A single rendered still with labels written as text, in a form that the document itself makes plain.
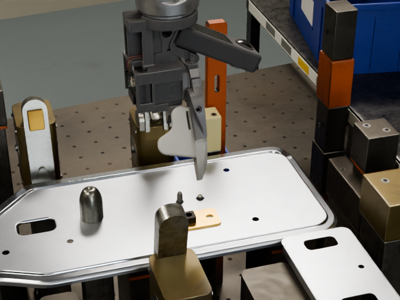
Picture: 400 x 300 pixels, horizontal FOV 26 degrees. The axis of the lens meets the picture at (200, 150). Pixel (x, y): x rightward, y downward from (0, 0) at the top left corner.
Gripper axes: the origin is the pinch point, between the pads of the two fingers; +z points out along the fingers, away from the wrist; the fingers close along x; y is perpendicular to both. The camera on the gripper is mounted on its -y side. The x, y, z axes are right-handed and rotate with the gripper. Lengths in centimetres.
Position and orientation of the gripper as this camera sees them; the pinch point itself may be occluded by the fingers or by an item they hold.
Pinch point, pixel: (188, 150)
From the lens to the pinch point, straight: 112.9
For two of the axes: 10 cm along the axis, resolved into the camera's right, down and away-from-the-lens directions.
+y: -9.6, 1.6, -2.3
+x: 2.8, 5.0, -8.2
